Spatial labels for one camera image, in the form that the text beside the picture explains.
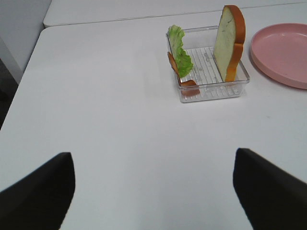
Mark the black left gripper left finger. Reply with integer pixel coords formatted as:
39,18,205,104
0,152,75,230

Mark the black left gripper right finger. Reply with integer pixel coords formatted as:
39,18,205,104
233,148,307,230

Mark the bacon strip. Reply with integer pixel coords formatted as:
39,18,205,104
167,52,200,96

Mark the bread slice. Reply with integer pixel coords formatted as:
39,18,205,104
213,5,246,82

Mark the green lettuce leaf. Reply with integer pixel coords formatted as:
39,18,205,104
168,25,193,78

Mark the pink round plate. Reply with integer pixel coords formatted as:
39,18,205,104
250,23,307,90

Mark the clear plastic left tray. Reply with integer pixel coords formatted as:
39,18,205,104
174,26,250,103

